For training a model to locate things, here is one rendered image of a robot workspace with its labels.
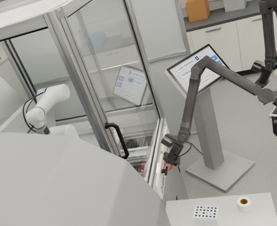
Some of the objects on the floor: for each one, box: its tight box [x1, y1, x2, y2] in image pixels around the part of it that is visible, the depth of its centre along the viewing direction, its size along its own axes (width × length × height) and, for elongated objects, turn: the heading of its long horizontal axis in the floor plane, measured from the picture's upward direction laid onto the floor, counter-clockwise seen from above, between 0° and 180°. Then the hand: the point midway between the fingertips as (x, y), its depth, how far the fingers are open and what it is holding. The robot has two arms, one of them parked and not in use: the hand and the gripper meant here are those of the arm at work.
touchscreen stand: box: [185, 87, 255, 193], centre depth 278 cm, size 50×45×102 cm
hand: (166, 168), depth 186 cm, fingers open, 3 cm apart
